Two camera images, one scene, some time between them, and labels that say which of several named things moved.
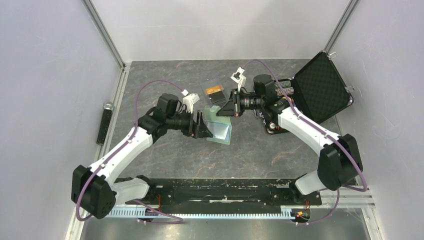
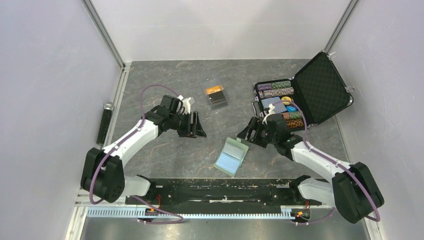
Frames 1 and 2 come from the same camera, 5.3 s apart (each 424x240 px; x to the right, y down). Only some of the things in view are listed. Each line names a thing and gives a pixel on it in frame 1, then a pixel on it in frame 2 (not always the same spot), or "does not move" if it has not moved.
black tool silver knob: x=104 y=122 does not move
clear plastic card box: x=217 y=95 does not move
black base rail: x=225 y=192 does not move
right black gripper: x=228 y=109 → x=245 y=134
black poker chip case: x=319 y=89 does not move
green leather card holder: x=220 y=126 → x=231 y=156
